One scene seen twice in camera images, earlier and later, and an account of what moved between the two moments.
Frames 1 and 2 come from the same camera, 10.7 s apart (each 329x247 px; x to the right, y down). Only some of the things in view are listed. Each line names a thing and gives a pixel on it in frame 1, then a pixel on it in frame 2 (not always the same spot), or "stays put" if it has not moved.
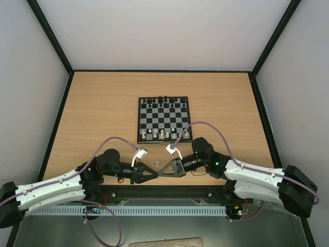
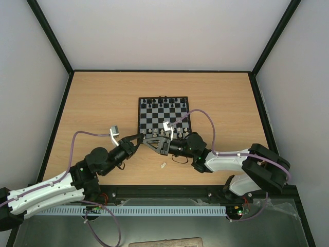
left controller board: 91,209 stays put
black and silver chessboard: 161,119 stays put
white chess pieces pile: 157,164 -> 163,165
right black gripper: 180,168 -> 165,146
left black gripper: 137,174 -> 129,146
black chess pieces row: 163,102 stays put
